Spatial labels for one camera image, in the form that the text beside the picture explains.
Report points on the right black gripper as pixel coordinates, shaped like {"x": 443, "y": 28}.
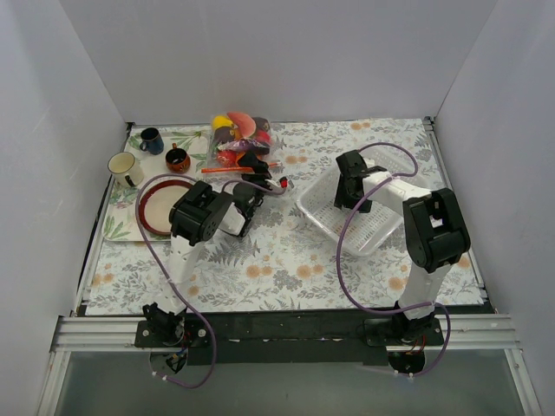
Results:
{"x": 351, "y": 191}

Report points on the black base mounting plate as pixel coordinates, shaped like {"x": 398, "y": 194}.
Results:
{"x": 334, "y": 335}

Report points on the yellow fake lemon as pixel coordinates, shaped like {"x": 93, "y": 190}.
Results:
{"x": 221, "y": 120}

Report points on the floral patterned tablecloth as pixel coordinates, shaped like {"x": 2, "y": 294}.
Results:
{"x": 284, "y": 262}

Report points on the dark blue mug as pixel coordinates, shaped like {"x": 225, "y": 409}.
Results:
{"x": 151, "y": 141}

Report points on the brown orange small cup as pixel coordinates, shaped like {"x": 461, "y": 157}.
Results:
{"x": 177, "y": 159}

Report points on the red rimmed plate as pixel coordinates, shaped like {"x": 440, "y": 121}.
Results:
{"x": 157, "y": 202}

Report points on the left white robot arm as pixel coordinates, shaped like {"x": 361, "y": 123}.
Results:
{"x": 194, "y": 219}

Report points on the red fake apple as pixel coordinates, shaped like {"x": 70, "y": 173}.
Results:
{"x": 226, "y": 158}

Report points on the aluminium frame rail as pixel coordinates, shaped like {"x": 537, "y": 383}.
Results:
{"x": 117, "y": 334}

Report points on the clear zip top bag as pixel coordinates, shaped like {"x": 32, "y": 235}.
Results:
{"x": 250, "y": 133}

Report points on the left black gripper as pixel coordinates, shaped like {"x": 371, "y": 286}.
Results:
{"x": 255, "y": 172}

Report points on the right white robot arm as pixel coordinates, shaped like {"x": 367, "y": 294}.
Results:
{"x": 435, "y": 233}

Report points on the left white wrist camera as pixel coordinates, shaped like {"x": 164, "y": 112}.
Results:
{"x": 281, "y": 185}

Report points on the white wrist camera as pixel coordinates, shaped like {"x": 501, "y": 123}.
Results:
{"x": 281, "y": 185}
{"x": 372, "y": 167}

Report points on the cream enamel mug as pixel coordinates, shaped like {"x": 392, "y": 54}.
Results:
{"x": 126, "y": 169}

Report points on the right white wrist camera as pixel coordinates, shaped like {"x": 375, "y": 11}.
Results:
{"x": 372, "y": 167}

